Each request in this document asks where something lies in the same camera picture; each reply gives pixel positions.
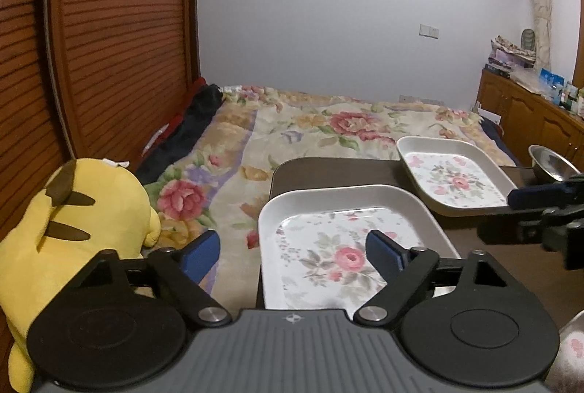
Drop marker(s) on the folded fabric pile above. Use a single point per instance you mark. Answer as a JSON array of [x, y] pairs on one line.
[[507, 57]]

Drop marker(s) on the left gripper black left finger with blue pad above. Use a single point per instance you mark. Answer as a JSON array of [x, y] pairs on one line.
[[177, 277]]

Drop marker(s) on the yellow Pikachu plush toy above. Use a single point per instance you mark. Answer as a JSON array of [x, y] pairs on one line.
[[87, 205]]

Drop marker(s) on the floral bed quilt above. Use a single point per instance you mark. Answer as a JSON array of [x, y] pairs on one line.
[[224, 181]]

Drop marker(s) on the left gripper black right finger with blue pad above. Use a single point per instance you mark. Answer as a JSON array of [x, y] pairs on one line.
[[407, 273]]

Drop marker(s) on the white wall switch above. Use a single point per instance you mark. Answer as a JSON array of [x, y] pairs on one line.
[[428, 31]]

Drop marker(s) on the dark clothes on bed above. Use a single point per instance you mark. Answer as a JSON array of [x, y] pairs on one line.
[[177, 138]]

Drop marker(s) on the white floral tray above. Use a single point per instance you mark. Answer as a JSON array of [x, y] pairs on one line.
[[455, 178], [312, 243]]

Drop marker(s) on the blue picture card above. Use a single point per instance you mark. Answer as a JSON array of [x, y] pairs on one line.
[[551, 85]]

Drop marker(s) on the small steel bowl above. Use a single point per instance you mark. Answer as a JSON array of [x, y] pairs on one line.
[[549, 166]]

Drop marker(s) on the brown louvered wardrobe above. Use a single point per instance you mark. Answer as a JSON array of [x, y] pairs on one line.
[[87, 78]]

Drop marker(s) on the wooden sideboard cabinet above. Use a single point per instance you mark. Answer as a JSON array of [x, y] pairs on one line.
[[527, 119]]

